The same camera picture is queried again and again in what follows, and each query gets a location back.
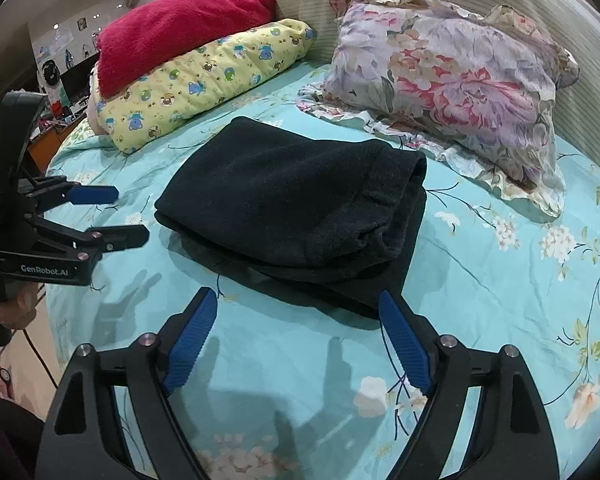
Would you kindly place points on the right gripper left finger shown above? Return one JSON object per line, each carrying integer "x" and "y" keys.
{"x": 182, "y": 337}

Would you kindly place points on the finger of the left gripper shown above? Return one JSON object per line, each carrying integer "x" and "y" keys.
{"x": 56, "y": 191}
{"x": 91, "y": 244}

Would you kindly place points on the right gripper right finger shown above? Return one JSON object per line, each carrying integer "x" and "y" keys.
{"x": 413, "y": 339}

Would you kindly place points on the black pants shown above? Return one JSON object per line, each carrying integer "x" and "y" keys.
{"x": 337, "y": 220}

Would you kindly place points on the person's left hand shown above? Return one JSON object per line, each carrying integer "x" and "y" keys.
{"x": 19, "y": 312}

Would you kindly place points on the turquoise floral bed sheet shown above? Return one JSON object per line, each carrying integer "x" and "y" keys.
{"x": 288, "y": 387}

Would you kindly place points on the red fleece blanket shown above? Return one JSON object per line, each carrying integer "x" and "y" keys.
{"x": 160, "y": 30}

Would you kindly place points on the yellow cartoon print pillow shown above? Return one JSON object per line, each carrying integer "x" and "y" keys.
{"x": 192, "y": 83}

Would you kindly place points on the purple pink floral pillow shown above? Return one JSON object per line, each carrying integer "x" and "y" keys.
{"x": 479, "y": 98}

